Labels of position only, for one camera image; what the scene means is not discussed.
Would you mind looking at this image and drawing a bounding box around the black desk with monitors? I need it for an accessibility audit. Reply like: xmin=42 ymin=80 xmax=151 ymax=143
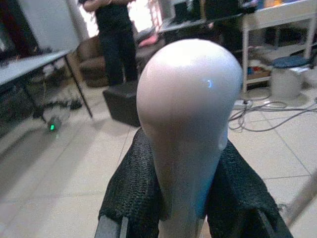
xmin=157 ymin=0 xmax=257 ymax=44

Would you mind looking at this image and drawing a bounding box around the grey folding table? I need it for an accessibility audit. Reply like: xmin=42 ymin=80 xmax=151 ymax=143
xmin=0 ymin=49 xmax=94 ymax=124

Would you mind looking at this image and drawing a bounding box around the brown cardboard box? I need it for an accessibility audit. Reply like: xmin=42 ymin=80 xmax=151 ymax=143
xmin=78 ymin=37 xmax=109 ymax=88

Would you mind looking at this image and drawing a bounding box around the black box ottoman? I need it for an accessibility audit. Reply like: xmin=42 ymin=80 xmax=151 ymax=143
xmin=102 ymin=80 xmax=141 ymax=128

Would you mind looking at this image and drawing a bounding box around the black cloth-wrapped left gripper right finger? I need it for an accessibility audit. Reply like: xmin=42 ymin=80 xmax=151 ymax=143
xmin=203 ymin=139 xmax=294 ymax=238

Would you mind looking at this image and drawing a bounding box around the white power strip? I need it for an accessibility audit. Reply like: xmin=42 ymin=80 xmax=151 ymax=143
xmin=232 ymin=99 xmax=253 ymax=110

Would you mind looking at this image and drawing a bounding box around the white rounded broom handle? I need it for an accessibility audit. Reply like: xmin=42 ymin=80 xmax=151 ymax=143
xmin=136 ymin=38 xmax=244 ymax=238

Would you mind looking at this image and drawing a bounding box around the person in black clothes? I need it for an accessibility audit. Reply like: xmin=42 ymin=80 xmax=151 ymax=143
xmin=79 ymin=0 xmax=138 ymax=87

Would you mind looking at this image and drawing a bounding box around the device with green light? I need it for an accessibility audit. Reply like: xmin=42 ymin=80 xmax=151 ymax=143
xmin=47 ymin=117 xmax=62 ymax=132

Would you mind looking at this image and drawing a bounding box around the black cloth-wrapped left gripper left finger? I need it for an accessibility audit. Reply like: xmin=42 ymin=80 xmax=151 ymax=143
xmin=94 ymin=128 xmax=166 ymax=238

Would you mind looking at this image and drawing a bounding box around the white shelf table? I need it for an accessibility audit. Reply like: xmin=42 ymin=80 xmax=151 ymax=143
xmin=241 ymin=2 xmax=317 ymax=94

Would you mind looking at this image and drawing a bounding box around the grey floor cable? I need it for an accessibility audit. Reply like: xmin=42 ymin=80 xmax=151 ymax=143
xmin=227 ymin=98 xmax=317 ymax=132

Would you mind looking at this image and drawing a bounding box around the white bucket with blue lid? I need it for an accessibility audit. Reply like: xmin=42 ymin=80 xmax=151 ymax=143
xmin=270 ymin=56 xmax=310 ymax=100

